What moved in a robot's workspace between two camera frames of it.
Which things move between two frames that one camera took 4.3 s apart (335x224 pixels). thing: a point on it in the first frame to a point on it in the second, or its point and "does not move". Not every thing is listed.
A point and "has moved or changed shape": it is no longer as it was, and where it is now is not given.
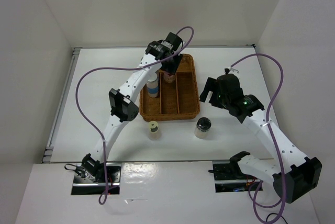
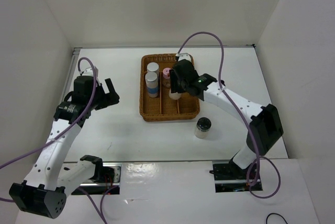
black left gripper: (172, 69) to (111, 98)
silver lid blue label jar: (152, 77) has moved or changed shape
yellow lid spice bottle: (154, 133) to (174, 96)
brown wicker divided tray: (179, 99) does not move
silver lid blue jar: (153, 85) does not move
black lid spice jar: (203, 126) does not move
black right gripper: (210, 85) to (174, 86)
